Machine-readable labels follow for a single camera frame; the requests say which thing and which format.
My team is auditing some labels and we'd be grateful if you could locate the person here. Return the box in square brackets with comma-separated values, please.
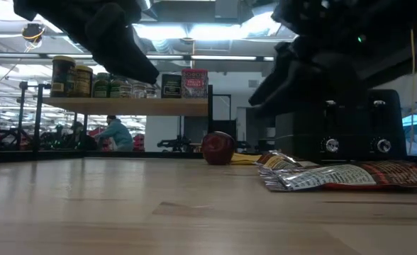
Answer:
[94, 114, 135, 152]

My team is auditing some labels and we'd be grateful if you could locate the dark red round object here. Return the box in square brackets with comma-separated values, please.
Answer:
[201, 130, 237, 166]

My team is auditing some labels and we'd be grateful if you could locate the background robot rig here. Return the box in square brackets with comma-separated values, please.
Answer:
[0, 120, 98, 152]

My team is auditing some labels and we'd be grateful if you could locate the hanging yellow cable reel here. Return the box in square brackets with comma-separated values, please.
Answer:
[21, 23, 47, 50]

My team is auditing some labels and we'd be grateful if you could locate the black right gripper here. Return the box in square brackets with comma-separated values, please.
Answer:
[248, 0, 408, 118]

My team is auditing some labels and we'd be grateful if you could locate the red tool cart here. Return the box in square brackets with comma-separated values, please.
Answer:
[87, 126, 105, 139]

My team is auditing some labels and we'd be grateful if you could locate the blue glowing screen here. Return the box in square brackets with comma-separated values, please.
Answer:
[401, 113, 417, 137]

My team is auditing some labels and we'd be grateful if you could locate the green-lid herb spice jar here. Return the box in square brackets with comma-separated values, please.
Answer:
[92, 72, 111, 98]

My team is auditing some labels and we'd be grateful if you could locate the black four-slot toaster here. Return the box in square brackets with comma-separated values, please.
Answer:
[274, 88, 408, 164]

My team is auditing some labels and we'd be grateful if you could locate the wooden shelf with black frame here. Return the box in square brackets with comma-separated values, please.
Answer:
[16, 80, 215, 155]

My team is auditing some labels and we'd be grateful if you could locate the dark background machine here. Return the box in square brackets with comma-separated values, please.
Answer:
[156, 135, 196, 153]

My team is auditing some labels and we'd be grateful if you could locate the small brown foil packet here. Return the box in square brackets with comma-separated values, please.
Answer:
[257, 149, 319, 170]

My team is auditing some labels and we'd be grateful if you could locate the long overhead light bar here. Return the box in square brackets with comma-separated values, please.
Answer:
[0, 52, 275, 64]

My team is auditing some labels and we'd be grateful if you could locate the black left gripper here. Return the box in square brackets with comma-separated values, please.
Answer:
[12, 0, 160, 85]

